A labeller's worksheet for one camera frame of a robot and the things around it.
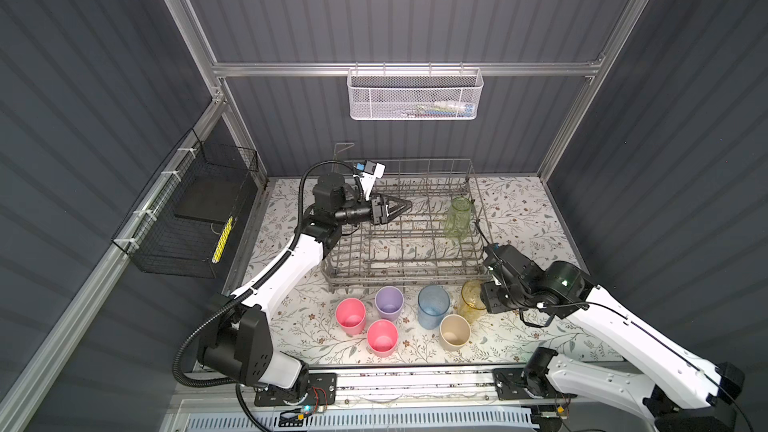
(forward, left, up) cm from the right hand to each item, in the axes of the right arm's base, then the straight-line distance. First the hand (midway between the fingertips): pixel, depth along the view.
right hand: (492, 296), depth 71 cm
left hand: (+15, +19, +15) cm, 29 cm away
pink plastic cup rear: (0, +36, -15) cm, 39 cm away
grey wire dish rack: (+26, +9, -17) cm, 32 cm away
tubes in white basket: (+53, +9, +17) cm, 57 cm away
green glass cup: (+28, +3, -7) cm, 29 cm away
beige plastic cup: (-4, +7, -15) cm, 17 cm away
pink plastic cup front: (-5, +27, -16) cm, 32 cm away
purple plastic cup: (+4, +25, -14) cm, 29 cm away
